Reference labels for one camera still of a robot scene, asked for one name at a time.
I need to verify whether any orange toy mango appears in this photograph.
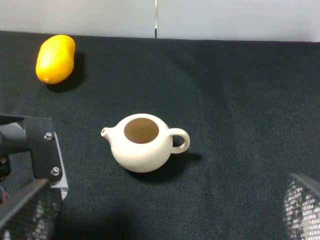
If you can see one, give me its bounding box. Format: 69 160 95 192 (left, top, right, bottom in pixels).
35 34 76 85

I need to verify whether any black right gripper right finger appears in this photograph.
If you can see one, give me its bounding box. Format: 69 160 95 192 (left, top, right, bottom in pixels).
283 173 320 240

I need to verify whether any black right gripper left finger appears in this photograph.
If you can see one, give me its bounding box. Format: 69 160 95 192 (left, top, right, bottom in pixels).
0 179 62 240

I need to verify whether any cream ceramic teapot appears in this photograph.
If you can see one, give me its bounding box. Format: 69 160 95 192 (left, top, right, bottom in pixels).
100 113 191 173

